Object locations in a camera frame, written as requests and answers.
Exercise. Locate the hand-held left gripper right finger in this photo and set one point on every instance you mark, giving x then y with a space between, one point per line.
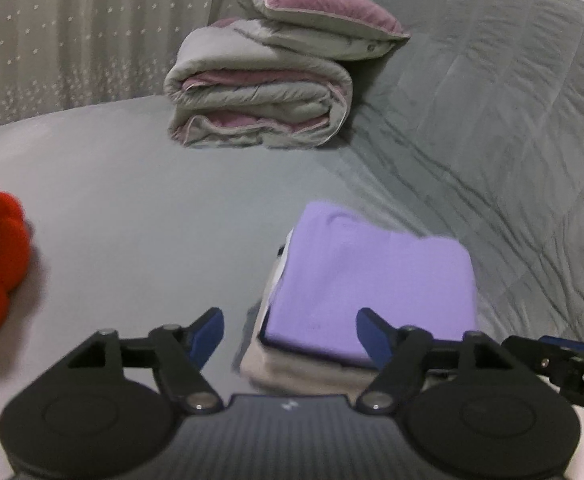
374 340

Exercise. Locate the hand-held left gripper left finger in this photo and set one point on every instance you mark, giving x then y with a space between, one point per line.
208 335

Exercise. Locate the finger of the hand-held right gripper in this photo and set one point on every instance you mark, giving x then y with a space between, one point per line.
571 344
536 357

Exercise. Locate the purple pants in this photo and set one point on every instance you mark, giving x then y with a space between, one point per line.
366 280

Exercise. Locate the folded black garment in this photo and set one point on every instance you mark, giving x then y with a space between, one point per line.
297 350

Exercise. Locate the folded beige garment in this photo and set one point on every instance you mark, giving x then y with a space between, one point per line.
297 372

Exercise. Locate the folded white garment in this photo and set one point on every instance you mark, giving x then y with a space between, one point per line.
279 280

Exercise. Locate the folded grey pink quilt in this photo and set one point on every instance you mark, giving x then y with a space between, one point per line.
252 95

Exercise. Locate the star print curtain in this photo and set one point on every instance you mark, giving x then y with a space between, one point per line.
97 35

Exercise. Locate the pink grey pillow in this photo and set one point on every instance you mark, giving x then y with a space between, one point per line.
322 5

